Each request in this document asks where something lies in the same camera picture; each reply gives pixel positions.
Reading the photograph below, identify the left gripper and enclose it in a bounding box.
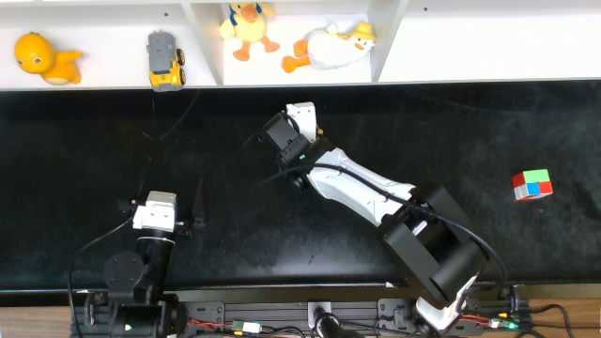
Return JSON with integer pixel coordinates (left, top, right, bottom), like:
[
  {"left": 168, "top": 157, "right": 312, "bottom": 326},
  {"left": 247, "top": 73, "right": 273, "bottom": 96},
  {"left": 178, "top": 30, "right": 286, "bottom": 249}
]
[{"left": 132, "top": 168, "right": 208, "bottom": 236}]

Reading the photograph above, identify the grey and yellow toy truck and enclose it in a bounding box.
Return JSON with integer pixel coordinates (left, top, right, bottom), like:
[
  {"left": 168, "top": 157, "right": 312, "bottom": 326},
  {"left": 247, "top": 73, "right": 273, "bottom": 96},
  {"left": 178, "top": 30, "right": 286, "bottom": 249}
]
[{"left": 146, "top": 30, "right": 187, "bottom": 93}]

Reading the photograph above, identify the yellow rubber duck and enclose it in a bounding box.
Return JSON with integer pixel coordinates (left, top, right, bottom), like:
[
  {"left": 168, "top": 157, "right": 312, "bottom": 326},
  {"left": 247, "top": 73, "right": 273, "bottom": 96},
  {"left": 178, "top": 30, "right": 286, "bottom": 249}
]
[{"left": 13, "top": 31, "right": 84, "bottom": 86}]

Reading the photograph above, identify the many-coloured puzzle cube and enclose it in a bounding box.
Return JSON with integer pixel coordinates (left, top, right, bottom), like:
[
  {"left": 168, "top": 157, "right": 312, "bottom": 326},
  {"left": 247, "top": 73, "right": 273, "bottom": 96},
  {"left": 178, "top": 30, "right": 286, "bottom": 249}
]
[{"left": 511, "top": 168, "right": 554, "bottom": 202}]

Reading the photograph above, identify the yellow plush duck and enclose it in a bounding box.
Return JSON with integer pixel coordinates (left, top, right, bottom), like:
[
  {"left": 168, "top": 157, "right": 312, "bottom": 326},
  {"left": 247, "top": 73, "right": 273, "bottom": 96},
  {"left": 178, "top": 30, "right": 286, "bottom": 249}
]
[{"left": 219, "top": 2, "right": 282, "bottom": 63}]

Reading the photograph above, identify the white plush goose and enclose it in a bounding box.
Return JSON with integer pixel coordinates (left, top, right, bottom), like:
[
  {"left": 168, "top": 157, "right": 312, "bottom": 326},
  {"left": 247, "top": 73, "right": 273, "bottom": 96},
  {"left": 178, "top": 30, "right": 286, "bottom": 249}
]
[{"left": 281, "top": 21, "right": 377, "bottom": 74}]

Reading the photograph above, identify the white shelf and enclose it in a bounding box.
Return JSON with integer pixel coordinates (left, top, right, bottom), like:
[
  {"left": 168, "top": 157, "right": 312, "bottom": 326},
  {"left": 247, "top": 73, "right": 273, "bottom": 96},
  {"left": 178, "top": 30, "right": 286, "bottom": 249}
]
[{"left": 0, "top": 0, "right": 601, "bottom": 91}]

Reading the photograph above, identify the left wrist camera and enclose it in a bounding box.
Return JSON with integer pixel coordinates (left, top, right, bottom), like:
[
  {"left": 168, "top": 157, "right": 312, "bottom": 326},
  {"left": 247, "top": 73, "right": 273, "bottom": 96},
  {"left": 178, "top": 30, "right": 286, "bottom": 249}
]
[{"left": 132, "top": 190, "right": 178, "bottom": 234}]

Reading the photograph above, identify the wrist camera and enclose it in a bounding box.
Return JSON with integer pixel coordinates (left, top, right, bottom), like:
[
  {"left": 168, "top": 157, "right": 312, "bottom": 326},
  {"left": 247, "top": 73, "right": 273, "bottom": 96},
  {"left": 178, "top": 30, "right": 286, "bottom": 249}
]
[
  {"left": 132, "top": 190, "right": 178, "bottom": 234},
  {"left": 285, "top": 101, "right": 318, "bottom": 144}
]

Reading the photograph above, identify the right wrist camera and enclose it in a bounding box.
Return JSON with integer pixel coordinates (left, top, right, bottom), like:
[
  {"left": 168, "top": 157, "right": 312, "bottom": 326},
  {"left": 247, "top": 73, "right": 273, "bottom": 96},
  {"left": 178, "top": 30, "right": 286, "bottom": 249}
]
[{"left": 285, "top": 101, "right": 318, "bottom": 144}]

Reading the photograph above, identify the mounting rail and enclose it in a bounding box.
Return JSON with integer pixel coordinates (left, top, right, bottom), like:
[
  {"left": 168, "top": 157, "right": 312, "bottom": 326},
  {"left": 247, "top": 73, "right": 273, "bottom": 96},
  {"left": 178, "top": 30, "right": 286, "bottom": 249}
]
[{"left": 69, "top": 284, "right": 601, "bottom": 338}]

